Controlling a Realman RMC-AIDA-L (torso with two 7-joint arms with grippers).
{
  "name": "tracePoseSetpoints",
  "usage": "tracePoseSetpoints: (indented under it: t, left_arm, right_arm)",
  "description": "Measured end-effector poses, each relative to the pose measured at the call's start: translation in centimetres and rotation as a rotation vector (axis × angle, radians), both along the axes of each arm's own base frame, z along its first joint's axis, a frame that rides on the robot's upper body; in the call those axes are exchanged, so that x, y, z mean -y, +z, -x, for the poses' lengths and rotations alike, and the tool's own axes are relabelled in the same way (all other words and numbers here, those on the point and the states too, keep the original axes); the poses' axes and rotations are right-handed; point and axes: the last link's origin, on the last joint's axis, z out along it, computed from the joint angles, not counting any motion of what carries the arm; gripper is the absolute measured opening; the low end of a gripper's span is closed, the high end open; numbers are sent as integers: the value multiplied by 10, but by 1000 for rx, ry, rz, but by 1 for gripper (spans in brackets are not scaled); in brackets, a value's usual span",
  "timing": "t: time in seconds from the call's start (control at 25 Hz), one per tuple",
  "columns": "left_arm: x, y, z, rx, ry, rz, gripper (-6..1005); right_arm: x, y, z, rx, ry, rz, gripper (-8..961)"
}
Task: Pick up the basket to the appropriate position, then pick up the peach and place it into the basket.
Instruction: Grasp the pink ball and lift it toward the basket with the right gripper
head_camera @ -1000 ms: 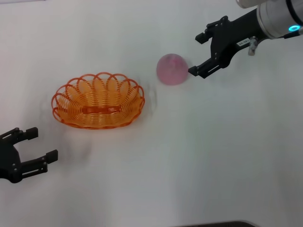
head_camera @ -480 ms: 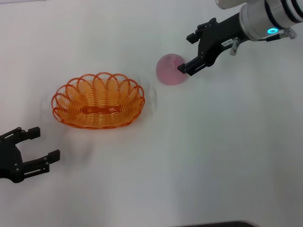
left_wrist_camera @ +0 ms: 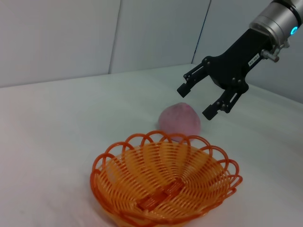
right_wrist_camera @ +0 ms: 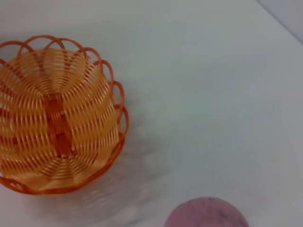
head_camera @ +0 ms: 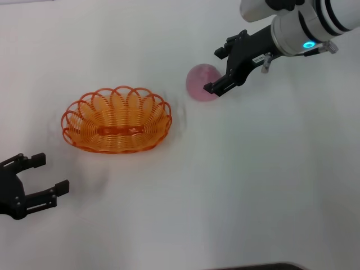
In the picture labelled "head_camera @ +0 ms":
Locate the silver angled cable plug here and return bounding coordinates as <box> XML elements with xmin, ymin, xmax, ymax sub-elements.
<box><xmin>261</xmin><ymin>52</ymin><xmax>274</xmax><ymax>74</ymax></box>

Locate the orange woven plastic basket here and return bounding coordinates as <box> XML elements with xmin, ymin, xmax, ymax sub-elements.
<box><xmin>61</xmin><ymin>85</ymin><xmax>173</xmax><ymax>155</ymax></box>

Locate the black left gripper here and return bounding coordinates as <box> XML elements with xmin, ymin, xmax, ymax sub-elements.
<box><xmin>0</xmin><ymin>152</ymin><xmax>70</xmax><ymax>221</ymax></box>

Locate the black cable with spring plug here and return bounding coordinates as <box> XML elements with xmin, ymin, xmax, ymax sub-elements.
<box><xmin>295</xmin><ymin>40</ymin><xmax>340</xmax><ymax>57</ymax></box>

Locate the pink peach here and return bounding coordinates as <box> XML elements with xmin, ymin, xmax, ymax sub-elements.
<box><xmin>186</xmin><ymin>64</ymin><xmax>223</xmax><ymax>102</ymax></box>

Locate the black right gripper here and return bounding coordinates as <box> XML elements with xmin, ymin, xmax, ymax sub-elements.
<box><xmin>203</xmin><ymin>25</ymin><xmax>275</xmax><ymax>98</ymax></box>

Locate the dark rounded robot base edge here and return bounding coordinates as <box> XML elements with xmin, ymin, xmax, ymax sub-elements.
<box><xmin>219</xmin><ymin>262</ymin><xmax>305</xmax><ymax>270</ymax></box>

